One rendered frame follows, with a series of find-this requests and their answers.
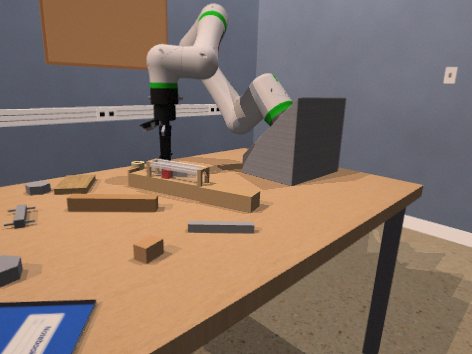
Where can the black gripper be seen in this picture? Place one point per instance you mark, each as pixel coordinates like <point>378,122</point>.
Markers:
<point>165,114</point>

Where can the blue notebook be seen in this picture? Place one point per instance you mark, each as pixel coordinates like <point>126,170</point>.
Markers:
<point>43,327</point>

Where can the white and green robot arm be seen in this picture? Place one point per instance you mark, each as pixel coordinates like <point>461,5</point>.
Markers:
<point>265,98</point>

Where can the brown wooden bar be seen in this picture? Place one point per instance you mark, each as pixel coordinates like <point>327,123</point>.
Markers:
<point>112,203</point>

